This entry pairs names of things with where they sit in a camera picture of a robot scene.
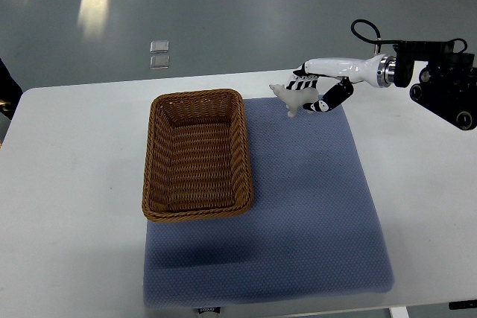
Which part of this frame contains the person at left edge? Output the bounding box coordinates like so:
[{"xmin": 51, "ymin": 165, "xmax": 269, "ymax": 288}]
[{"xmin": 0, "ymin": 60, "xmax": 23, "ymax": 120}]

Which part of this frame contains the lower floor plate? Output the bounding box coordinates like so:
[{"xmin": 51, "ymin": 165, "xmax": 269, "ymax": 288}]
[{"xmin": 150, "ymin": 54, "xmax": 170, "ymax": 69}]

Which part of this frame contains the floor plate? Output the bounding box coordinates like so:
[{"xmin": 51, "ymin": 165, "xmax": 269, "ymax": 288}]
[
  {"xmin": 150, "ymin": 54, "xmax": 170, "ymax": 69},
  {"xmin": 150, "ymin": 40, "xmax": 169, "ymax": 54}
]

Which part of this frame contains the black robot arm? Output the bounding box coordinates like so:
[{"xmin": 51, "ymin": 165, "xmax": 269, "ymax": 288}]
[{"xmin": 350, "ymin": 19, "xmax": 476, "ymax": 131}]

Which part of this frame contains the blue-grey foam mat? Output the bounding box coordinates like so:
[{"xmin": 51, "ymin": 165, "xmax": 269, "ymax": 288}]
[{"xmin": 143, "ymin": 98, "xmax": 394, "ymax": 309}]

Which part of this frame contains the upper floor plate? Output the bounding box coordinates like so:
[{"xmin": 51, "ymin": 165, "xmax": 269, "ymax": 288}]
[{"xmin": 150, "ymin": 40, "xmax": 169, "ymax": 54}]

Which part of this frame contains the brown wicker basket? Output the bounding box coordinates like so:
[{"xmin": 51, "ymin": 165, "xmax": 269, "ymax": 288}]
[{"xmin": 142, "ymin": 89, "xmax": 253, "ymax": 223}]

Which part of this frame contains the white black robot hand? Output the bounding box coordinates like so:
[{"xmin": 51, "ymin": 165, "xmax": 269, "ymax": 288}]
[{"xmin": 286, "ymin": 54, "xmax": 396, "ymax": 112}]

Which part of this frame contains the black table control panel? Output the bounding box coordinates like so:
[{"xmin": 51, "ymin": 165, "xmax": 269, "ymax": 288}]
[{"xmin": 448, "ymin": 299, "xmax": 477, "ymax": 311}]

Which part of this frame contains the white toy bear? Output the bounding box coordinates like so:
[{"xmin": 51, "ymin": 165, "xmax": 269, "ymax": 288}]
[{"xmin": 269, "ymin": 84, "xmax": 319, "ymax": 118}]

